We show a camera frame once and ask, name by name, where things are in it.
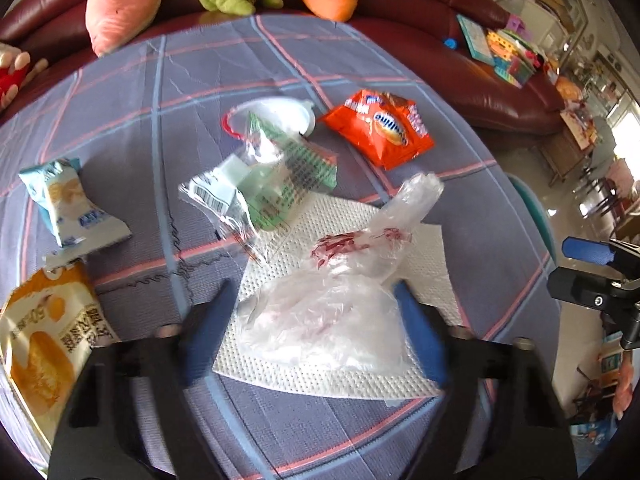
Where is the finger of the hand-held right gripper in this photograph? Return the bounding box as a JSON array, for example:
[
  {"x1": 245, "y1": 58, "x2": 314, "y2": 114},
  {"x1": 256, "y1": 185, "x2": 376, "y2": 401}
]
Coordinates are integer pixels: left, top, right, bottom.
[
  {"x1": 546, "y1": 266, "x2": 640, "y2": 313},
  {"x1": 561, "y1": 236, "x2": 640, "y2": 267}
]

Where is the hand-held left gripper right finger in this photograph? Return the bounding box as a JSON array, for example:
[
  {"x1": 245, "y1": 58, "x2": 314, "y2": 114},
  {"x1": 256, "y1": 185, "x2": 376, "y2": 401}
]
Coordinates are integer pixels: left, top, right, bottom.
[{"x1": 392, "y1": 280, "x2": 578, "y2": 480}]

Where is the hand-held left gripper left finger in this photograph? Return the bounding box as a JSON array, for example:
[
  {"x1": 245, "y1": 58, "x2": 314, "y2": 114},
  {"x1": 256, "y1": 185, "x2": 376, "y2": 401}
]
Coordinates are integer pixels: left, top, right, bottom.
[{"x1": 47, "y1": 277, "x2": 238, "y2": 480}]

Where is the teal trash bin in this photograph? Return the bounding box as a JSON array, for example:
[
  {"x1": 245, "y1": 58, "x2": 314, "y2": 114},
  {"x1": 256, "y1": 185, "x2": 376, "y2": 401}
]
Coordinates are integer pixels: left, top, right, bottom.
[{"x1": 505, "y1": 172, "x2": 557, "y2": 266}]

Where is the clear plastic bag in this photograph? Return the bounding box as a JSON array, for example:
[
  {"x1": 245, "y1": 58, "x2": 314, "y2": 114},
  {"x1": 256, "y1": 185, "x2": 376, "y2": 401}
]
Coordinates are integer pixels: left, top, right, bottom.
[{"x1": 235, "y1": 172, "x2": 446, "y2": 376}]

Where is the yellow snack packet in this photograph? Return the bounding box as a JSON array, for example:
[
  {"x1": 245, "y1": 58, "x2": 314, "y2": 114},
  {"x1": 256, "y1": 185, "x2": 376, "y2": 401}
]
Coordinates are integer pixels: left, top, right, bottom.
[{"x1": 0, "y1": 260, "x2": 121, "y2": 461}]

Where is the clear green printed packet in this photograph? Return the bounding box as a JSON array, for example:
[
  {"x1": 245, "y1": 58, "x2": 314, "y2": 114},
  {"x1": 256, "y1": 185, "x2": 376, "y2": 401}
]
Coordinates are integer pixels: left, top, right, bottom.
[{"x1": 179, "y1": 110, "x2": 338, "y2": 266}]

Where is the blue white snack packet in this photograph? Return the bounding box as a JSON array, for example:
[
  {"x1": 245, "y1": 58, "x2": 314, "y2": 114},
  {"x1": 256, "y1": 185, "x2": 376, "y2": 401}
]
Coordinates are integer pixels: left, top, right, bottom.
[{"x1": 19, "y1": 157, "x2": 132, "y2": 248}]

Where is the orange snack packet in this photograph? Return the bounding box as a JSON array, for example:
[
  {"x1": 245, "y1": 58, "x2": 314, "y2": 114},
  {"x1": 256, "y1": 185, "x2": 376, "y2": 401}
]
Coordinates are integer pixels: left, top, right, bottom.
[{"x1": 320, "y1": 89, "x2": 435, "y2": 171}]

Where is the white bowl red rim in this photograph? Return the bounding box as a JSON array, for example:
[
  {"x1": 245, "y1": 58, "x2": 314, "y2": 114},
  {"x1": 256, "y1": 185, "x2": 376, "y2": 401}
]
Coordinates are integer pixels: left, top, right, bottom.
[{"x1": 222, "y1": 97, "x2": 317, "y2": 138}]

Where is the wooden side table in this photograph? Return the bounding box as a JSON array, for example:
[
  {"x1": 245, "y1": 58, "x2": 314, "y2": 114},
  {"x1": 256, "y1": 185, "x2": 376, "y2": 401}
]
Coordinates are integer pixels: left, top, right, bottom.
[{"x1": 540, "y1": 110, "x2": 598, "y2": 186}]

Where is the white paper napkin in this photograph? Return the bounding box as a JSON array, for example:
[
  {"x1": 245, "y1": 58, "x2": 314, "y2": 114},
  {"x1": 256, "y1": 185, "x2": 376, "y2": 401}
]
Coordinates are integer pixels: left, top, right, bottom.
[{"x1": 212, "y1": 192, "x2": 463, "y2": 401}]

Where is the purple plaid tablecloth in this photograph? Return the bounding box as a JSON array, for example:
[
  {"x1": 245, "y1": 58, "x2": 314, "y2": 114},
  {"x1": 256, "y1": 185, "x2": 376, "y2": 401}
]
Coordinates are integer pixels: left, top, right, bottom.
[{"x1": 0, "y1": 14, "x2": 556, "y2": 480}]

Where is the teal picture book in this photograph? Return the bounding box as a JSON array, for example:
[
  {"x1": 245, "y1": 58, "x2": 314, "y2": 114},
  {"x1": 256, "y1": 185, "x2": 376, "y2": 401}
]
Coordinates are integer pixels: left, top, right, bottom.
[{"x1": 456, "y1": 14, "x2": 496, "y2": 63}]

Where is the dark red leather sofa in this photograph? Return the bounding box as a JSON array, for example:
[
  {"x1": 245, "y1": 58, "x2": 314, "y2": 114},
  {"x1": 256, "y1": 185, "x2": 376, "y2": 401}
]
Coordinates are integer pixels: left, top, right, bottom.
[{"x1": 0, "y1": 0, "x2": 568, "y2": 136}]

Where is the red plush toy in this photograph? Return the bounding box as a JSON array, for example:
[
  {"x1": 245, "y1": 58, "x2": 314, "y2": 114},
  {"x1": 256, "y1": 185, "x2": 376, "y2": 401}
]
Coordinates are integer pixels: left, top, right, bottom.
[{"x1": 0, "y1": 42, "x2": 48, "y2": 111}]

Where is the pink plush toy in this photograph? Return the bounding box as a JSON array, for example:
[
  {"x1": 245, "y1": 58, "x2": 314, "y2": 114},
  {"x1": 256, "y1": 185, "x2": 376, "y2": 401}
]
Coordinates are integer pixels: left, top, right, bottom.
[{"x1": 85, "y1": 0, "x2": 165, "y2": 57}]

